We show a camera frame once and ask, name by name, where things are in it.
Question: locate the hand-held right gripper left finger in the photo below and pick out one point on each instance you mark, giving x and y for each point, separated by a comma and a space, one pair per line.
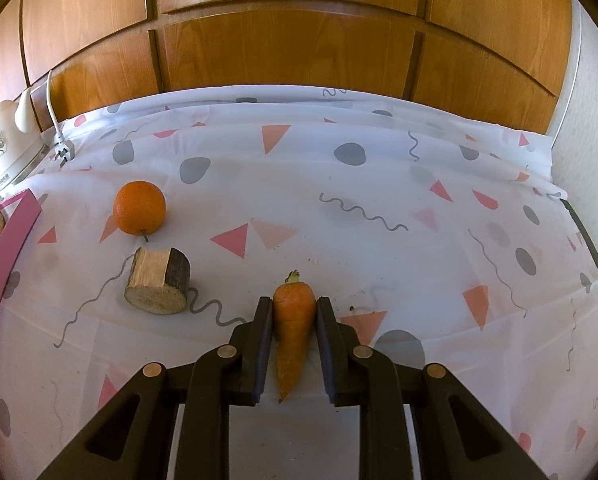
262, 355

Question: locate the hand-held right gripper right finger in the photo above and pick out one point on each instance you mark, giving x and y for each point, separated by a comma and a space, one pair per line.
325, 355

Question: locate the orange carrot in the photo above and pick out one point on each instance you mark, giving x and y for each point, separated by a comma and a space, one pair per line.
291, 330

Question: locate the pink rimmed white tray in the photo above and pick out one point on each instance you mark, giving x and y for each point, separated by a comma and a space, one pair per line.
10, 240

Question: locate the pale cut wood log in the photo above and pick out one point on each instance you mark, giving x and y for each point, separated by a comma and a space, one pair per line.
156, 280

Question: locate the round orange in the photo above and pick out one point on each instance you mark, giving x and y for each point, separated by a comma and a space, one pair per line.
139, 207

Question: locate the white kettle base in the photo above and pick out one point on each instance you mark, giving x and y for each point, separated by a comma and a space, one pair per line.
24, 165

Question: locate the brown wooden wardrobe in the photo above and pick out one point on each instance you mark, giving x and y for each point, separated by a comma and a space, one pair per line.
279, 50

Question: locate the white ceramic electric kettle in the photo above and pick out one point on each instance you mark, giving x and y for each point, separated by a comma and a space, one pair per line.
4, 130

